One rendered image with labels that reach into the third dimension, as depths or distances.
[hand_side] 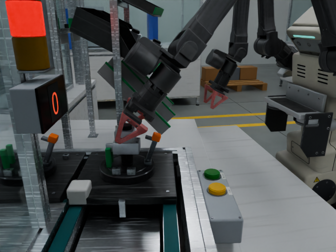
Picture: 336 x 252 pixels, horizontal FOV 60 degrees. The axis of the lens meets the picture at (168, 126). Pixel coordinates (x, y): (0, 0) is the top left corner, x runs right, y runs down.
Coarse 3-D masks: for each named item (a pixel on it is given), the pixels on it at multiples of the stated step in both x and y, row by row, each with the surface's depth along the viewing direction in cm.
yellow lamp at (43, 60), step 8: (16, 40) 43; (24, 40) 43; (32, 40) 43; (40, 40) 44; (16, 48) 44; (24, 48) 43; (32, 48) 44; (40, 48) 45; (16, 56) 44; (24, 56) 44; (32, 56) 44; (40, 56) 45; (48, 56) 47; (16, 64) 45; (24, 64) 44; (32, 64) 44; (40, 64) 45; (48, 64) 47
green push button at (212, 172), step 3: (210, 168) 75; (204, 171) 74; (207, 171) 74; (210, 171) 74; (213, 171) 74; (216, 171) 74; (204, 174) 74; (207, 174) 73; (210, 174) 72; (213, 174) 72; (216, 174) 72; (219, 174) 73; (207, 177) 73; (210, 177) 72; (213, 177) 72; (216, 177) 72
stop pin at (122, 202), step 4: (120, 200) 63; (124, 200) 63; (120, 204) 63; (124, 204) 63; (120, 208) 63; (124, 208) 63; (120, 212) 63; (124, 212) 63; (120, 216) 64; (124, 216) 64
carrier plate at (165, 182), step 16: (96, 160) 80; (160, 160) 80; (80, 176) 72; (96, 176) 72; (160, 176) 72; (96, 192) 65; (112, 192) 65; (128, 192) 65; (144, 192) 65; (160, 192) 65
